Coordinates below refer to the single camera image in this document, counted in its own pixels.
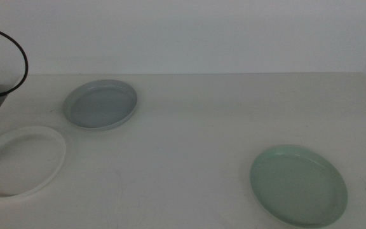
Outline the white shallow bowl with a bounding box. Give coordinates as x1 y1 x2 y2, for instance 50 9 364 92
0 125 67 200

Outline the grey shallow bowl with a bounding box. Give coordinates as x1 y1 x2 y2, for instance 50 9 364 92
62 79 139 131

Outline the pale green shallow bowl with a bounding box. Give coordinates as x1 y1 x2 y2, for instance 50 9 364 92
249 144 349 228

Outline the black left camera cable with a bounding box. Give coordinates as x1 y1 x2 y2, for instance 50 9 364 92
0 24 29 101

